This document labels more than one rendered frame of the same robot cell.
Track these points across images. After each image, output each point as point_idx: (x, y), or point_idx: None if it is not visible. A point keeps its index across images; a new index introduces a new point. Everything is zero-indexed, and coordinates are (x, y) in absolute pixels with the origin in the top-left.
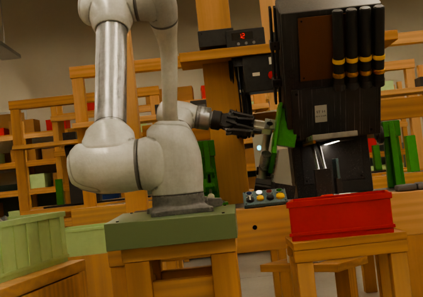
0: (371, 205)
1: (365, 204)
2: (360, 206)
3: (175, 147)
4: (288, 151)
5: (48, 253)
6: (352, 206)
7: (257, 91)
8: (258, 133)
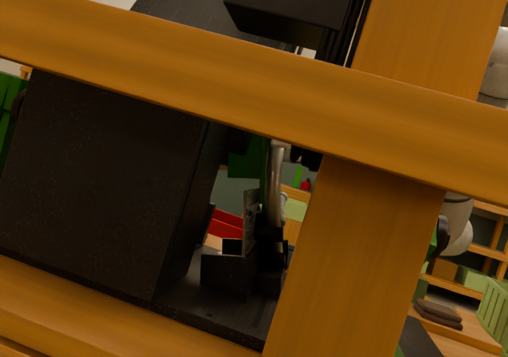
0: (212, 217)
1: (216, 217)
2: (220, 219)
3: None
4: (194, 181)
5: (506, 345)
6: (225, 221)
7: (306, 47)
8: (295, 162)
